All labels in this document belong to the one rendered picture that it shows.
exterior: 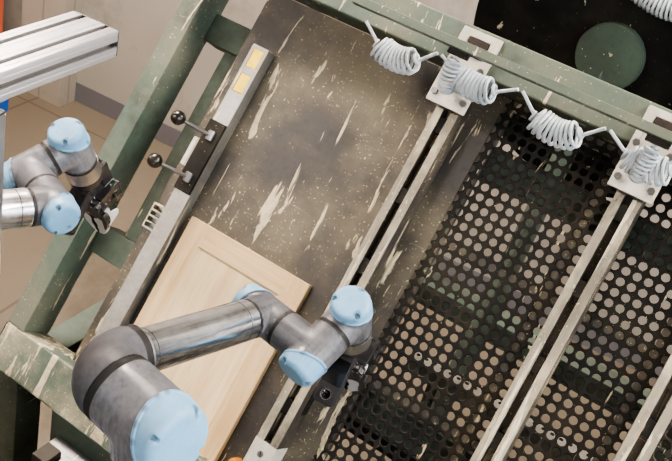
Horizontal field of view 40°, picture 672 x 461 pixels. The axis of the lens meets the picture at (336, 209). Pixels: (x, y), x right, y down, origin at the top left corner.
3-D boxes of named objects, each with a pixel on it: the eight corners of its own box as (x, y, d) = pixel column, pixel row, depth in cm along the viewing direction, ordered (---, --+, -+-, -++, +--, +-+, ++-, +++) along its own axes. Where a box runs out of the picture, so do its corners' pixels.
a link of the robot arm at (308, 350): (266, 361, 166) (307, 321, 171) (310, 398, 161) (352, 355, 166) (259, 340, 160) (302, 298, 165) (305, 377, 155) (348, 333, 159)
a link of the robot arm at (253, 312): (30, 385, 137) (247, 319, 176) (74, 429, 131) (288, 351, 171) (48, 321, 132) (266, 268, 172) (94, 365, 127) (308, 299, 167)
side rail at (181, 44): (33, 323, 253) (7, 320, 243) (223, -27, 253) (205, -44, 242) (48, 333, 251) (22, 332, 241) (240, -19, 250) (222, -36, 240)
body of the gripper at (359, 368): (380, 353, 186) (382, 327, 176) (359, 388, 181) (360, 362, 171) (347, 336, 188) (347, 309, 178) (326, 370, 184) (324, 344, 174)
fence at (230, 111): (85, 369, 238) (76, 368, 235) (259, 48, 238) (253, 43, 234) (99, 378, 237) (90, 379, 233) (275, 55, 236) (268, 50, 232)
